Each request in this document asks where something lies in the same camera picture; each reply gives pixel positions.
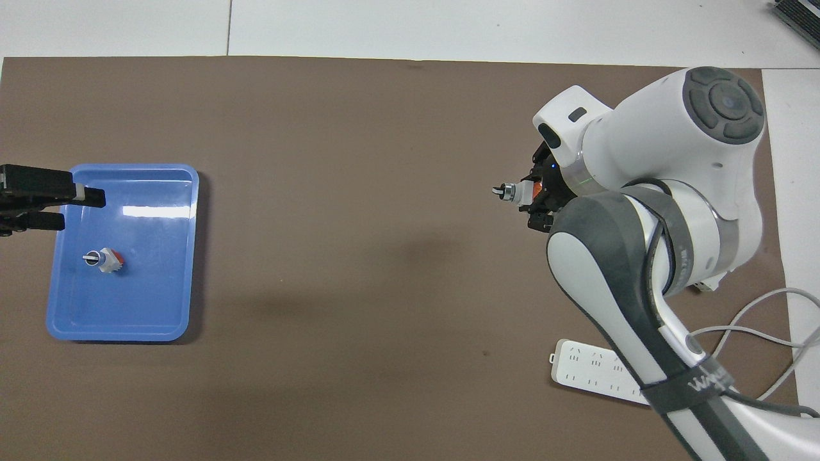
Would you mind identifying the brown paper table mat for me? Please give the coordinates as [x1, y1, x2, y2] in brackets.
[0, 56, 805, 461]

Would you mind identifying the white power strip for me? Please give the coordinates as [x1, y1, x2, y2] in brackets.
[551, 339, 652, 405]

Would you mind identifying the blue plastic tray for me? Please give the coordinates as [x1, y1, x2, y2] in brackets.
[46, 163, 200, 342]

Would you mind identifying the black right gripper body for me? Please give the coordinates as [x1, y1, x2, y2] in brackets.
[542, 142, 571, 216]

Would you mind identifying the dark ribbed device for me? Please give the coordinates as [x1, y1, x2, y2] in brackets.
[771, 0, 820, 33]

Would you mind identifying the white power strip cable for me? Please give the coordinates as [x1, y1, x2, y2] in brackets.
[689, 287, 820, 401]

